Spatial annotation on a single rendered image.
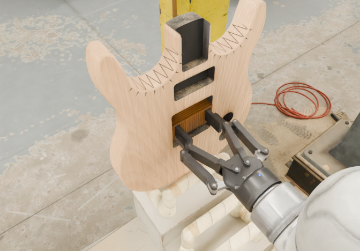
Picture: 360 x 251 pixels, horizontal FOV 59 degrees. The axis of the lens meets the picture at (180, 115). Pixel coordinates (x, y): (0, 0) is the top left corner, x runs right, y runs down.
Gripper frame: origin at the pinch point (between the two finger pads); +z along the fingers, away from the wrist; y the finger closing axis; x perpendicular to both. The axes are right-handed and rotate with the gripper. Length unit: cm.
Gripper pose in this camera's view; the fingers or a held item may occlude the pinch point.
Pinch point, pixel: (193, 123)
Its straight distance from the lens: 64.3
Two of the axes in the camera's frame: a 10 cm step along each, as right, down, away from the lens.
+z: -5.8, -6.0, 5.5
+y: 8.1, -4.4, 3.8
